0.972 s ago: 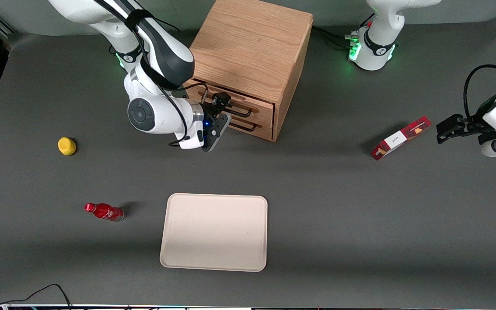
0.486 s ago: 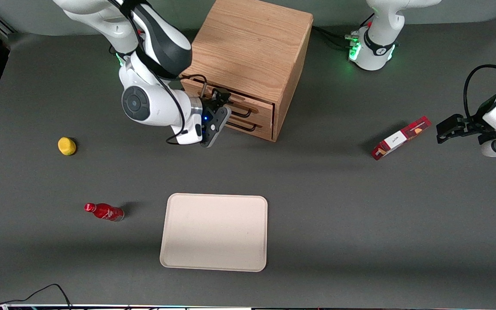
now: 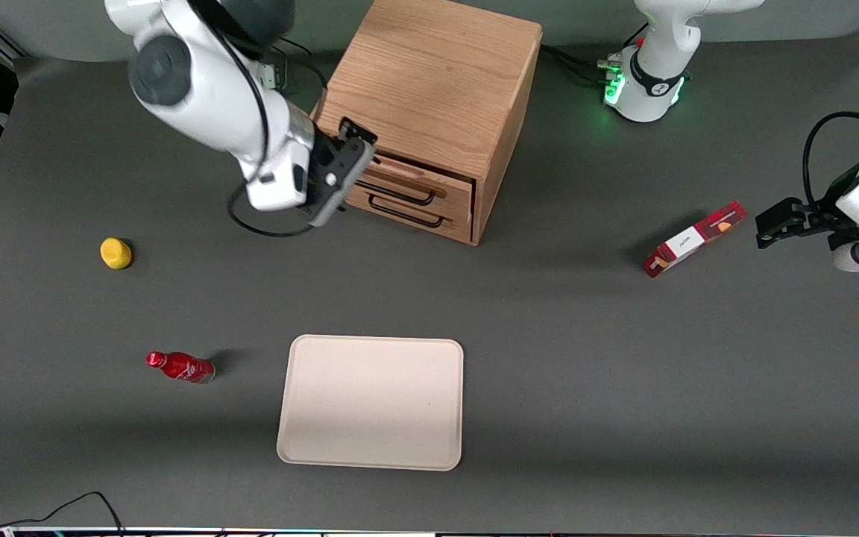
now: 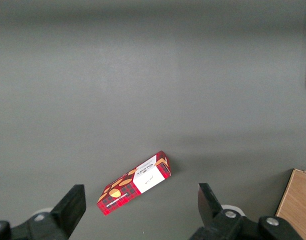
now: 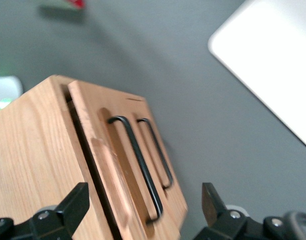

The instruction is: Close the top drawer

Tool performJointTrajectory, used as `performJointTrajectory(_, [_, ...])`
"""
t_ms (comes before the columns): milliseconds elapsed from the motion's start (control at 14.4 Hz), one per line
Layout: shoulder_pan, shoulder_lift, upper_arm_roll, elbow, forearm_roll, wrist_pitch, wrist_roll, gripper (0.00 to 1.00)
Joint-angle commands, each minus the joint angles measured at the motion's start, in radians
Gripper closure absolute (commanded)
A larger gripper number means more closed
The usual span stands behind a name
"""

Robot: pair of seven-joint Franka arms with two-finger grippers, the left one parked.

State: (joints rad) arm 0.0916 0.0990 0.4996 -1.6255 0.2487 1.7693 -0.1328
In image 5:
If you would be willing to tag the red tartan shortbread box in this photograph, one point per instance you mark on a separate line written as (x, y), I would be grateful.
(76, 3)

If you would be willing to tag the beige plastic tray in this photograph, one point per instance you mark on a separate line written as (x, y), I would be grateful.
(273, 57)

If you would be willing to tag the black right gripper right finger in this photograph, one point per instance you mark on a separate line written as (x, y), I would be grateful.
(228, 227)

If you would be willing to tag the wooden drawer cabinet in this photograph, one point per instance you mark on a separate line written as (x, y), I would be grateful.
(30, 150)

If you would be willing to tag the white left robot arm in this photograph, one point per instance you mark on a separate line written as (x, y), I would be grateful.
(5, 87)

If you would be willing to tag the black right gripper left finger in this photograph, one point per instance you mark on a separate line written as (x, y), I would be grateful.
(55, 225)

